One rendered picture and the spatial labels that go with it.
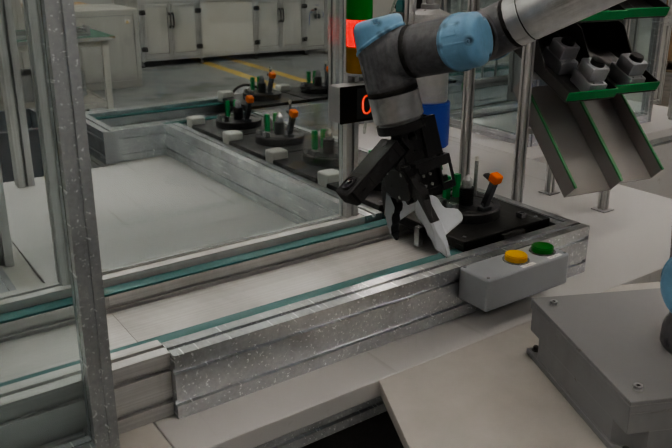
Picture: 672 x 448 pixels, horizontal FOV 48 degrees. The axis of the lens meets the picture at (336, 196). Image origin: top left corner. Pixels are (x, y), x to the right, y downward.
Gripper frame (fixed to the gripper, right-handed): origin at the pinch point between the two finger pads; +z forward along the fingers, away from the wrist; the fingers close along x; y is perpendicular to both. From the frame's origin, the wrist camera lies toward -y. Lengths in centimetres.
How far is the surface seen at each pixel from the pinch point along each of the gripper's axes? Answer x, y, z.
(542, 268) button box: 5.1, 26.2, 14.4
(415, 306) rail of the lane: 8.9, 1.9, 12.7
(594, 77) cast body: 22, 61, -11
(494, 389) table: -9.7, 2.1, 21.4
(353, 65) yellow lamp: 31.7, 12.7, -26.9
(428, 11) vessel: 108, 81, -29
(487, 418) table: -15.2, -3.4, 21.3
